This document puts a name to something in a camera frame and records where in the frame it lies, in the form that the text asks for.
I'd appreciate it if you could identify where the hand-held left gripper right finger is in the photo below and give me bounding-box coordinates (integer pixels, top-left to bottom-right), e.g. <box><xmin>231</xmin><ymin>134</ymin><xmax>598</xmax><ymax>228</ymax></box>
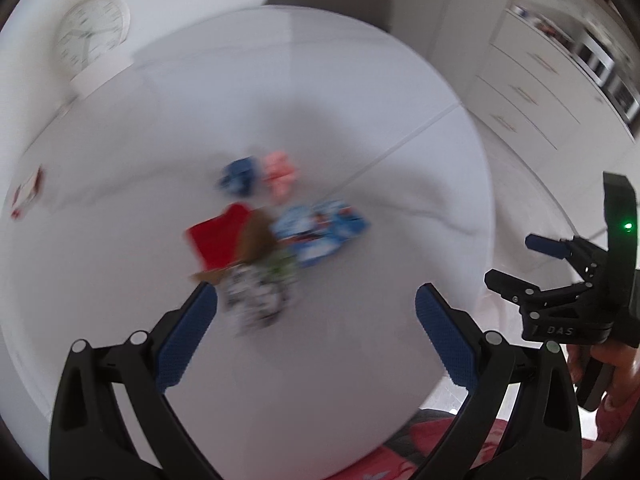
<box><xmin>415</xmin><ymin>283</ymin><xmax>584</xmax><ymax>480</ymax></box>

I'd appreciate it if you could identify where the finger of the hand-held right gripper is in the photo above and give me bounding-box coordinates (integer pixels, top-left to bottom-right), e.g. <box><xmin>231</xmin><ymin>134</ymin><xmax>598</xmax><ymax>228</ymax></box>
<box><xmin>483</xmin><ymin>268</ymin><xmax>597</xmax><ymax>317</ymax></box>
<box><xmin>525</xmin><ymin>233</ymin><xmax>607</xmax><ymax>282</ymax></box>

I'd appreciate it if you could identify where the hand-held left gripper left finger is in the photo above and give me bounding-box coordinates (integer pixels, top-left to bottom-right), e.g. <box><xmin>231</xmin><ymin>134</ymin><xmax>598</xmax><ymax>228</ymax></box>
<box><xmin>48</xmin><ymin>281</ymin><xmax>221</xmax><ymax>480</ymax></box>

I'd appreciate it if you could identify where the black and white paper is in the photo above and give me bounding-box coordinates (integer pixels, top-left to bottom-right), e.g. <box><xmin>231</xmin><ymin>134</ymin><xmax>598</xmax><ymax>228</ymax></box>
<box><xmin>220</xmin><ymin>262</ymin><xmax>301</xmax><ymax>335</ymax></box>

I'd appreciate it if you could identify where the person's right hand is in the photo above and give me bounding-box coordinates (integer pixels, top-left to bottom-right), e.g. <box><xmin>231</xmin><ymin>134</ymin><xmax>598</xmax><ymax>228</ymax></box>
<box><xmin>566</xmin><ymin>344</ymin><xmax>640</xmax><ymax>408</ymax></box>

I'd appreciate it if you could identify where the red paper sheet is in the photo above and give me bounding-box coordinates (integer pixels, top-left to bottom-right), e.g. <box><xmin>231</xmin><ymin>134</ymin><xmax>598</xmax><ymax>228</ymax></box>
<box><xmin>186</xmin><ymin>203</ymin><xmax>251</xmax><ymax>267</ymax></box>

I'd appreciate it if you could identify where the red patterned clothing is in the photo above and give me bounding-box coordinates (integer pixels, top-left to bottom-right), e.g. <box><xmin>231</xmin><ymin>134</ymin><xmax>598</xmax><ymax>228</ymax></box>
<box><xmin>345</xmin><ymin>407</ymin><xmax>518</xmax><ymax>480</ymax></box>

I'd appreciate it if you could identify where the green crumpled paper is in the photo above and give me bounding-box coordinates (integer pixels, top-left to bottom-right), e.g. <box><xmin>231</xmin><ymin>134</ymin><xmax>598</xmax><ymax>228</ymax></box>
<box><xmin>262</xmin><ymin>250</ymin><xmax>302</xmax><ymax>282</ymax></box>

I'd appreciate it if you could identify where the brown torn paper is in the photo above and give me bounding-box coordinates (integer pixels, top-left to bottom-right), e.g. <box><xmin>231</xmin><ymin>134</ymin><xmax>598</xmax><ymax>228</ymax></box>
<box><xmin>189</xmin><ymin>210</ymin><xmax>277</xmax><ymax>281</ymax></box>

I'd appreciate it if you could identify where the white drawer unit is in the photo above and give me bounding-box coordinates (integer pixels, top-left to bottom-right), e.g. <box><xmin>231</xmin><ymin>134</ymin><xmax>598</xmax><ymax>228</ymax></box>
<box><xmin>470</xmin><ymin>7</ymin><xmax>640</xmax><ymax>152</ymax></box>

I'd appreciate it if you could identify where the blue picture wrapper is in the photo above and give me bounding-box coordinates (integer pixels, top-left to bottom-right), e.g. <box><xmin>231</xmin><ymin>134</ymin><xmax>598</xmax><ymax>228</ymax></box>
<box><xmin>272</xmin><ymin>200</ymin><xmax>371</xmax><ymax>267</ymax></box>

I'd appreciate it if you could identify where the blue crumpled paper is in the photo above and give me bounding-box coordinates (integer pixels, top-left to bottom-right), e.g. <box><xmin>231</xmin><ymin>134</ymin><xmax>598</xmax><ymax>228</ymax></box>
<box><xmin>216</xmin><ymin>156</ymin><xmax>261</xmax><ymax>196</ymax></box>

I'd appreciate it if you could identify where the pink crumpled paper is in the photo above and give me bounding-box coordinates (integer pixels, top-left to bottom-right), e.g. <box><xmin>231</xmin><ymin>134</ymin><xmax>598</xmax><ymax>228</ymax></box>
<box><xmin>260</xmin><ymin>151</ymin><xmax>300</xmax><ymax>201</ymax></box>

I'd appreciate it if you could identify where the white dish rack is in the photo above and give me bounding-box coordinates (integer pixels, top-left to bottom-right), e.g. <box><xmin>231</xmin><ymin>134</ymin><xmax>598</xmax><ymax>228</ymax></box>
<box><xmin>570</xmin><ymin>25</ymin><xmax>640</xmax><ymax>122</ymax></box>

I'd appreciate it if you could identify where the red and white box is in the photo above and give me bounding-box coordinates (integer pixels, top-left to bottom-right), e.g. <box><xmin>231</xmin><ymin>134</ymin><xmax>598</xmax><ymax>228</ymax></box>
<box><xmin>11</xmin><ymin>166</ymin><xmax>46</xmax><ymax>220</ymax></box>

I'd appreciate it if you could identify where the tall beige cabinet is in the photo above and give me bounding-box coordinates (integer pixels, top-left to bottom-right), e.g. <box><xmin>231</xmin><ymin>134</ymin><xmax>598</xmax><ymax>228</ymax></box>
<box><xmin>390</xmin><ymin>0</ymin><xmax>526</xmax><ymax>103</ymax></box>

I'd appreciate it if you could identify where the white card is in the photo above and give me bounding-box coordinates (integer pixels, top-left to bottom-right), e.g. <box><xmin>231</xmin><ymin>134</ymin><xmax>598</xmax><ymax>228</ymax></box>
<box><xmin>70</xmin><ymin>57</ymin><xmax>137</xmax><ymax>97</ymax></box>

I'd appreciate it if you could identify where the dark grey chair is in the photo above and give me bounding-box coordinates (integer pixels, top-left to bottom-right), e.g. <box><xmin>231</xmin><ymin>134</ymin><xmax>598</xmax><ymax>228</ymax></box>
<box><xmin>263</xmin><ymin>0</ymin><xmax>391</xmax><ymax>33</ymax></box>

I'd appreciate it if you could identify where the round white wall clock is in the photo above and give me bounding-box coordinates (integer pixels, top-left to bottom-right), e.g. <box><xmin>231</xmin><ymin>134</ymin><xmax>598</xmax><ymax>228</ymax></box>
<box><xmin>54</xmin><ymin>0</ymin><xmax>132</xmax><ymax>77</ymax></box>

